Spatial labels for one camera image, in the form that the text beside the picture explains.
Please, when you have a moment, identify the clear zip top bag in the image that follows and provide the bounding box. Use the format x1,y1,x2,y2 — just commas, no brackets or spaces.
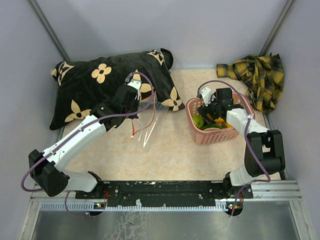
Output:
131,95,169,150

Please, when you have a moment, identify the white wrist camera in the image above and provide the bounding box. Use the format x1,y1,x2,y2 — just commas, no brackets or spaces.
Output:
125,78,142,101
198,86,214,107

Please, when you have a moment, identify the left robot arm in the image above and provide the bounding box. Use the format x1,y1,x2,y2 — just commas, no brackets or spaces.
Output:
28,80,142,199

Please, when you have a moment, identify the black floral pillow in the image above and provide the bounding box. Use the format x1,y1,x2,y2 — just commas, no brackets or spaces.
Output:
49,48,185,131

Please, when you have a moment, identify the yellow toy mango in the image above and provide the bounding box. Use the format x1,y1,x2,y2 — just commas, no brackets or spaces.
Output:
214,117,227,124

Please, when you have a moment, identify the green bumpy toy fruit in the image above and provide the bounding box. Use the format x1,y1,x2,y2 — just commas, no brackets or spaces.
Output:
192,115,206,130

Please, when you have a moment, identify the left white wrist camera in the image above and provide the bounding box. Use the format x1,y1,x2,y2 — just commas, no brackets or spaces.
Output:
125,78,142,101

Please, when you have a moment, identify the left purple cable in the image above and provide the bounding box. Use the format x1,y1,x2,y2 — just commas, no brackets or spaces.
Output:
19,72,158,218

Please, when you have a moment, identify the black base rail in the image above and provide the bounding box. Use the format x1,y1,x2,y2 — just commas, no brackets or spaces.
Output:
75,180,241,207

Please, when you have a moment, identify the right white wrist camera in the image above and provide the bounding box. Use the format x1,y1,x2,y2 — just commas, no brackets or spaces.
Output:
198,86,214,107

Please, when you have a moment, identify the yellow plaid cloth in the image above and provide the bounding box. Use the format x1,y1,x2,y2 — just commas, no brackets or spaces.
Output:
216,54,285,113

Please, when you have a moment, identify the pink plastic basket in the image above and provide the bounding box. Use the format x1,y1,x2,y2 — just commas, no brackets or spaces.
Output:
185,88,255,145

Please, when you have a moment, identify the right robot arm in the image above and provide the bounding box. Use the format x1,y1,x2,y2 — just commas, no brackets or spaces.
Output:
197,87,286,198

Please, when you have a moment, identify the watermelon slice toy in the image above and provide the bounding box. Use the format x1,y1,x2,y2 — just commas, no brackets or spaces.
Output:
200,124,227,131

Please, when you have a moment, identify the orange toy fruit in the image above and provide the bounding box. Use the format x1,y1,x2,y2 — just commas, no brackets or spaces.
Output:
223,121,233,128

